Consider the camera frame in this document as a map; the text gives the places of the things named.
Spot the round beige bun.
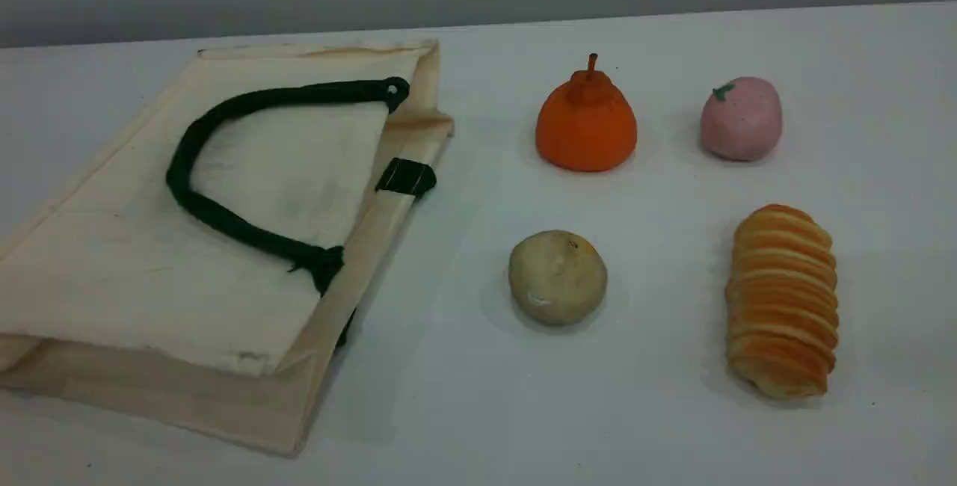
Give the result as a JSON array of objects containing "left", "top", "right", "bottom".
[{"left": 508, "top": 230, "right": 608, "bottom": 326}]

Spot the striped golden bread roll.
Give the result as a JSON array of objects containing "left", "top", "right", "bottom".
[{"left": 724, "top": 203, "right": 840, "bottom": 400}]

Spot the orange pear-shaped toy fruit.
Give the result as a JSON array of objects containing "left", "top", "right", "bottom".
[{"left": 535, "top": 53, "right": 638, "bottom": 173}]

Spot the pink toy peach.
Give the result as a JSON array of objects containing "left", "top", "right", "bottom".
[{"left": 700, "top": 76, "right": 783, "bottom": 162}]

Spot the cream canvas handbag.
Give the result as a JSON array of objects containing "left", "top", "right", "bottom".
[{"left": 0, "top": 39, "right": 455, "bottom": 457}]

